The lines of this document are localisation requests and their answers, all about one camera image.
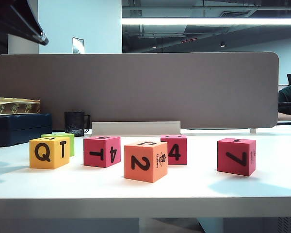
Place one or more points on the orange foam block 2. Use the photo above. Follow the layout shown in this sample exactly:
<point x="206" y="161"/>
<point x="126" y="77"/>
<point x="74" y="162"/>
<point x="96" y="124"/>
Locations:
<point x="140" y="162"/>

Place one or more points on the pink foam block 4 5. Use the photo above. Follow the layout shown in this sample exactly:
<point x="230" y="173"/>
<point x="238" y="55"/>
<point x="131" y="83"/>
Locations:
<point x="176" y="151"/>

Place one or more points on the pink foam block T 4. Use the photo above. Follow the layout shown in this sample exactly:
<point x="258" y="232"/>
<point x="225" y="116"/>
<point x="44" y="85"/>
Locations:
<point x="99" y="153"/>

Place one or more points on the yellow foam block Q T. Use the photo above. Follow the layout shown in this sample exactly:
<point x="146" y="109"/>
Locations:
<point x="45" y="153"/>

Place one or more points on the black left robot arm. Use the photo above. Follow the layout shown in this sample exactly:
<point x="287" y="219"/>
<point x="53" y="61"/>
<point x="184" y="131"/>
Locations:
<point x="19" y="17"/>

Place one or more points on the grey desk partition panel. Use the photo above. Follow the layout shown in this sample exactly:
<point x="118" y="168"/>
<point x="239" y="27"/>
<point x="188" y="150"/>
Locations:
<point x="148" y="89"/>

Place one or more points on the black mug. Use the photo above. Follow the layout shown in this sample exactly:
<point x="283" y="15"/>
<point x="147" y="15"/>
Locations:
<point x="73" y="122"/>

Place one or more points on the green foam block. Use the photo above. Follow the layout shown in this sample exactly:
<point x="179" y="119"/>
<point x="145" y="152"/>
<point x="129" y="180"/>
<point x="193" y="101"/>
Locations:
<point x="71" y="145"/>

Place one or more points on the red ceiling sign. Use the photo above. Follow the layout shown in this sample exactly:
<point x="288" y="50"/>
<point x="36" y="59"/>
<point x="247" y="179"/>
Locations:
<point x="189" y="40"/>

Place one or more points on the paper sign on pillar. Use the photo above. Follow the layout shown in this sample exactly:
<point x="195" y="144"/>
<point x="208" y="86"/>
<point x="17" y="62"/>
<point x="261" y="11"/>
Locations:
<point x="78" y="45"/>

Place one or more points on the pink foam block 7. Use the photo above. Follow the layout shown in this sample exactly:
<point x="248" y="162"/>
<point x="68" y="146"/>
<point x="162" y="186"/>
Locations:
<point x="234" y="157"/>

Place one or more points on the ceiling spotlight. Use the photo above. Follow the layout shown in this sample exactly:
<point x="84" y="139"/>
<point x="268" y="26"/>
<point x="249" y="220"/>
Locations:
<point x="222" y="44"/>

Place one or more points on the white partition foot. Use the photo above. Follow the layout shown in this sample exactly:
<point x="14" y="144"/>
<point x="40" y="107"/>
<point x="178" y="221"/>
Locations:
<point x="253" y="131"/>

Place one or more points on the dark blue case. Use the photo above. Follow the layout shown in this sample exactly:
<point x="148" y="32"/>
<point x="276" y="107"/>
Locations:
<point x="19" y="128"/>

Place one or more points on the white table leg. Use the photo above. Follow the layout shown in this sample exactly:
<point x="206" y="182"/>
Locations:
<point x="211" y="225"/>

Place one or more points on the gold ornate box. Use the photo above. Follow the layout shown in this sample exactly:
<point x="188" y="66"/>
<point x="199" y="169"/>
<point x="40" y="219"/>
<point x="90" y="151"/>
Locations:
<point x="17" y="106"/>

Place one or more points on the person in dark green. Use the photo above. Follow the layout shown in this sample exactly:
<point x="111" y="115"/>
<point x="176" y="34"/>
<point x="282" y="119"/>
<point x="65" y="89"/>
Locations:
<point x="289" y="98"/>

